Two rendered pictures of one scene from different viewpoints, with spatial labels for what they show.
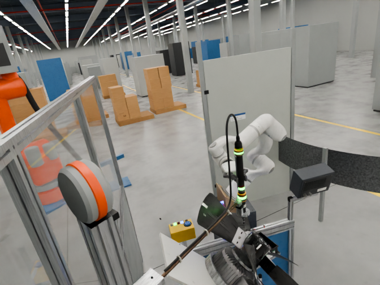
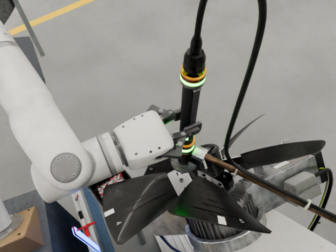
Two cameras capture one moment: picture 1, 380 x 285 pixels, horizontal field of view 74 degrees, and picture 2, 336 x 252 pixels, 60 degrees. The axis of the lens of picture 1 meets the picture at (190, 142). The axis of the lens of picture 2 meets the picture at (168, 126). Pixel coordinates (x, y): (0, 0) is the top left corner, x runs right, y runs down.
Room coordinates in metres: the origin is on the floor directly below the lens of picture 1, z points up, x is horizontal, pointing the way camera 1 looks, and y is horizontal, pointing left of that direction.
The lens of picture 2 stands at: (1.20, 0.09, 2.07)
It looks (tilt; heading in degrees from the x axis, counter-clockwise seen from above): 59 degrees down; 255
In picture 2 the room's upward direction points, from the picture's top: straight up
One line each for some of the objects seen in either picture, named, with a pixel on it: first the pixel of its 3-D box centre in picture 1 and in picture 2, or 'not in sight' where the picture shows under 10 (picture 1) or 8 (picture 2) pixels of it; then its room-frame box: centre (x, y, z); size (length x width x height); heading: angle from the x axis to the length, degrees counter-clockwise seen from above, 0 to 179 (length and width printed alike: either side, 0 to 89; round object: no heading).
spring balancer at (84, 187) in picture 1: (85, 191); not in sight; (0.56, 0.28, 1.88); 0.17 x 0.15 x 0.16; 11
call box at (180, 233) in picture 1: (182, 232); not in sight; (1.38, 0.14, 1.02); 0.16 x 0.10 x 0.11; 101
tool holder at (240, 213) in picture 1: (241, 206); (187, 155); (1.07, -0.22, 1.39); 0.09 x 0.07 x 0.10; 136
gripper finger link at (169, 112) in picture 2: not in sight; (159, 121); (1.14, -0.23, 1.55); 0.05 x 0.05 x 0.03; 71
